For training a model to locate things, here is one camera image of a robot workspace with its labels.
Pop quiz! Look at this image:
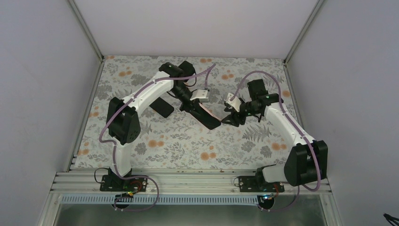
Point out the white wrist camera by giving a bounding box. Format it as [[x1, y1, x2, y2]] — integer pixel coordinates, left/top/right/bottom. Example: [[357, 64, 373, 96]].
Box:
[[225, 93, 241, 112], [190, 89, 210, 103]]

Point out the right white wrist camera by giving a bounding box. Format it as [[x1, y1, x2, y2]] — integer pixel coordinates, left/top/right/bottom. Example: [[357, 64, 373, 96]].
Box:
[[225, 93, 241, 112]]

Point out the slotted grey cable duct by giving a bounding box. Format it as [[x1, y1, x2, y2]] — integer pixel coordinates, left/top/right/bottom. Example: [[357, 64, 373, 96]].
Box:
[[60, 194, 258, 205]]

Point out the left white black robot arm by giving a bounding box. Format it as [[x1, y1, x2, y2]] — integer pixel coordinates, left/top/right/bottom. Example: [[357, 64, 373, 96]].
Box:
[[99, 61, 198, 191]]

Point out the aluminium frame rail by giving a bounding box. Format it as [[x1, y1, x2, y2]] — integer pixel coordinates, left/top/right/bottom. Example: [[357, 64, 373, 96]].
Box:
[[49, 169, 332, 195]]

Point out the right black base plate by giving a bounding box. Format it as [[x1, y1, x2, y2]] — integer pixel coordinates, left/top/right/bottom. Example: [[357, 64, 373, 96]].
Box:
[[238, 176, 285, 193]]

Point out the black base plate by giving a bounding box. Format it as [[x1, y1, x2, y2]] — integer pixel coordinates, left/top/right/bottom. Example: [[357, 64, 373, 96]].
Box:
[[99, 175, 148, 193], [238, 176, 285, 193]]

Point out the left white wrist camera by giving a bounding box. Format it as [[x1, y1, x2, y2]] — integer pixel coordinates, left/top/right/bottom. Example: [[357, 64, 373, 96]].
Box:
[[190, 89, 210, 103]]

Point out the floral patterned table mat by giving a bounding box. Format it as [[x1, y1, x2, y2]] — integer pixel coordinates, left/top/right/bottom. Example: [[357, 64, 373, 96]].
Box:
[[73, 56, 295, 170]]

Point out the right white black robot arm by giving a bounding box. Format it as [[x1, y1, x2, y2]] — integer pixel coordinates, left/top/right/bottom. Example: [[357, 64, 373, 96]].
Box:
[[222, 80, 328, 192]]

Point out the black phone case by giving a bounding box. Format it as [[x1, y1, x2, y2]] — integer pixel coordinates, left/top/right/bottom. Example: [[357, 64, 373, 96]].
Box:
[[150, 97, 174, 118]]

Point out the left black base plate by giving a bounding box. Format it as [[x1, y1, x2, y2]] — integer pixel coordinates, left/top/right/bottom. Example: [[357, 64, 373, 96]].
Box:
[[99, 175, 148, 193]]

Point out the black smartphone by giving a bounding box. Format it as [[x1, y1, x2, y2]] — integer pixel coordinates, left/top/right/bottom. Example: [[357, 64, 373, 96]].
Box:
[[190, 105, 222, 130]]

